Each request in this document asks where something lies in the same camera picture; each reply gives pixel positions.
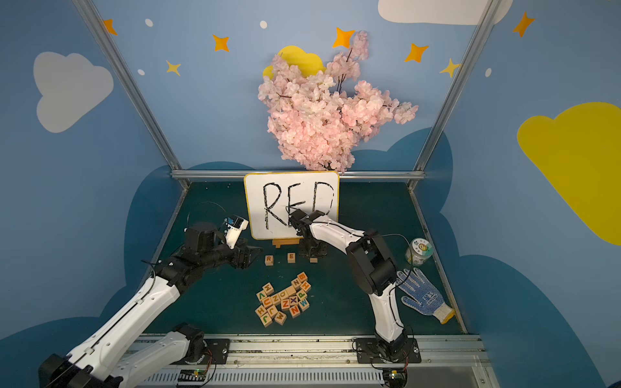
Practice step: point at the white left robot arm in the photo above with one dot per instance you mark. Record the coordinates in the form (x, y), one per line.
(99, 361)

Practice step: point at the whiteboard with word RED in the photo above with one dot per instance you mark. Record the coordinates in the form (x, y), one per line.
(272, 197)

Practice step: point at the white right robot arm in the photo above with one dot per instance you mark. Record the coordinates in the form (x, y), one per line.
(373, 266)

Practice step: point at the blue dotted work glove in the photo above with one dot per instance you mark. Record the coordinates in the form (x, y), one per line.
(422, 296)

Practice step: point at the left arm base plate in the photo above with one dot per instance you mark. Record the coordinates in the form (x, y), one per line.
(209, 351)

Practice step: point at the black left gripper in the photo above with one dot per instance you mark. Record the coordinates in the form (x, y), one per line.
(241, 255)

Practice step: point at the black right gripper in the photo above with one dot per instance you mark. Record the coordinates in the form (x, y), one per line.
(301, 220)

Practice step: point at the wooden block pile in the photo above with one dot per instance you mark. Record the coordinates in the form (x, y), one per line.
(277, 306)

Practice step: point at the pink cherry blossom tree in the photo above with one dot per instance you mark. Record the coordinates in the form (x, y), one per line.
(319, 118)

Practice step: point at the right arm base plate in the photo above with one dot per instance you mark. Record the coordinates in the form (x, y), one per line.
(377, 351)

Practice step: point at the wooden whiteboard easel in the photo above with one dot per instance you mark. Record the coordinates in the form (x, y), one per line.
(278, 243)

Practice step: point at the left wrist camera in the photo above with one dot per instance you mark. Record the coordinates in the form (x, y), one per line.
(234, 226)

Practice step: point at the aluminium front rail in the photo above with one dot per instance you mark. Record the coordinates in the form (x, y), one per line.
(330, 361)

